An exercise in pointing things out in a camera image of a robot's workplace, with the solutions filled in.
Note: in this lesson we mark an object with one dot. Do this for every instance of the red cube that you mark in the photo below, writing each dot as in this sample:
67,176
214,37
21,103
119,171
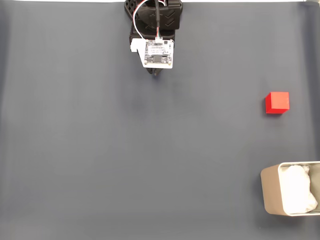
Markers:
278,101

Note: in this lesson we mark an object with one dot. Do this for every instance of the beige plastic box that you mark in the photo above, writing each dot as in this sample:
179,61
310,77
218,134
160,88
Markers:
271,190

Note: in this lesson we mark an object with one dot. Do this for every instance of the dark blue mat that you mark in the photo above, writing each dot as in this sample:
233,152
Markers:
100,137

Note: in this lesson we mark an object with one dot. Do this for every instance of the white crumpled cloth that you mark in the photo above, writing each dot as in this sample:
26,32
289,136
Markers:
297,190

